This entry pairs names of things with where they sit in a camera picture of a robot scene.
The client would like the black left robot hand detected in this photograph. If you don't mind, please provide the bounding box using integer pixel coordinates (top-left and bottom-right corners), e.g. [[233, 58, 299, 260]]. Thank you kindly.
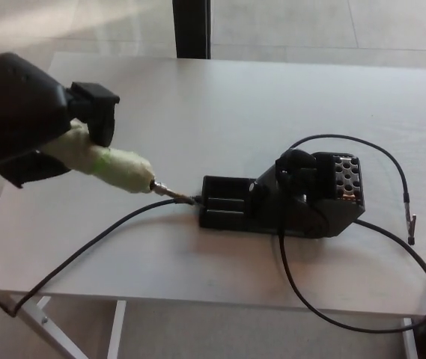
[[0, 51, 121, 189]]

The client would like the tape-wrapped cream soldering iron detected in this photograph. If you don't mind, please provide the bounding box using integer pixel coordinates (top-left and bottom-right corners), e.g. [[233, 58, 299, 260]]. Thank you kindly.
[[43, 118, 195, 206]]

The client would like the black soldering station base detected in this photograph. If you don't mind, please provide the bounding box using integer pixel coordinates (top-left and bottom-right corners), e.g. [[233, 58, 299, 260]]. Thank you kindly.
[[198, 148, 366, 240]]

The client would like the black vertical pillar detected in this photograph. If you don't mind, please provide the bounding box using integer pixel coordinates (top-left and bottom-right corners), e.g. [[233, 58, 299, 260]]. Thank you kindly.
[[171, 0, 213, 60]]

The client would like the white diagonal table leg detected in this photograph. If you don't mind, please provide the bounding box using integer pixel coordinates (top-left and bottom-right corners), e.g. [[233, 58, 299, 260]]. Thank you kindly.
[[0, 293, 79, 359]]

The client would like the white straight table leg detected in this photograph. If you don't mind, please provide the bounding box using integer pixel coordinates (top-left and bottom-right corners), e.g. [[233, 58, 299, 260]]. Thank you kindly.
[[402, 317, 419, 359], [106, 300, 128, 359]]

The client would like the black station power cable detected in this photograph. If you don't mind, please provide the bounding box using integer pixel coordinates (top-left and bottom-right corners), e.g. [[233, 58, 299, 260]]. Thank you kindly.
[[0, 197, 203, 319]]

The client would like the thick black cable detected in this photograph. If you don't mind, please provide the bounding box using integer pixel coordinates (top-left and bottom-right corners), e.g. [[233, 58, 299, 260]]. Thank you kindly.
[[354, 218, 426, 325]]

